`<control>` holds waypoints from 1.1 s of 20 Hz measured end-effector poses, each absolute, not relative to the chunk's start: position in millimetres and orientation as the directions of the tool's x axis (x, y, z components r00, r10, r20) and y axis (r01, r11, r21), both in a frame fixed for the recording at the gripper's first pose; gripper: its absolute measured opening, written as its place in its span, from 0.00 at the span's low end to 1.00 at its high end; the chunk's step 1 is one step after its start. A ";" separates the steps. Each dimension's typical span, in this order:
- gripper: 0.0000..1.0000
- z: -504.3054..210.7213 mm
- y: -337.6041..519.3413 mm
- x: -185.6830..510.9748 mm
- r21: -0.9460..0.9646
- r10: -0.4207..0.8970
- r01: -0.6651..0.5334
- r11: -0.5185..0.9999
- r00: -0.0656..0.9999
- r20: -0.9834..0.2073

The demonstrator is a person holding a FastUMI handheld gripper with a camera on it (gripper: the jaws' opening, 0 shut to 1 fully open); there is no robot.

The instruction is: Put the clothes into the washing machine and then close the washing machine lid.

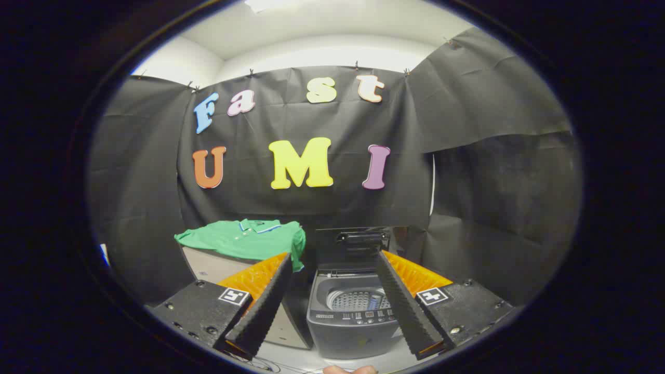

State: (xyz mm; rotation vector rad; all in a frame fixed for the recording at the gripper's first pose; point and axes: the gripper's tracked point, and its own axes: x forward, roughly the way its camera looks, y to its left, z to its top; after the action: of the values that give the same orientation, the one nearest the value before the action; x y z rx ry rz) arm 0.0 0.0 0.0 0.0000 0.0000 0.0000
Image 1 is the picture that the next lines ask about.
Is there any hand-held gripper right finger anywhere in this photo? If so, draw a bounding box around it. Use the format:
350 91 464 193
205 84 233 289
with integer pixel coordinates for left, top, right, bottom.
375 249 515 360

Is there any green polo shirt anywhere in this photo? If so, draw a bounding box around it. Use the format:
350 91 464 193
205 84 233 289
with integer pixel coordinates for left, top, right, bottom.
174 219 307 273

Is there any dark washing machine lid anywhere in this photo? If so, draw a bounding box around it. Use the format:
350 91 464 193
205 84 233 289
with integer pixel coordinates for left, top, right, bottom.
314 226 411 272

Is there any grey box stand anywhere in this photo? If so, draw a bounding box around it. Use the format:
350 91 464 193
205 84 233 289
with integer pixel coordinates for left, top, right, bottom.
181 245 313 350

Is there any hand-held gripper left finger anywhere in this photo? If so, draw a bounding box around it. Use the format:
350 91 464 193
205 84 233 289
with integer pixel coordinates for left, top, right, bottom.
147 252 294 360

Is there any grey washing machine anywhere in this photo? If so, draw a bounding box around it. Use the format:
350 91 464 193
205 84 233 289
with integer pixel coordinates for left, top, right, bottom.
307 269 408 360

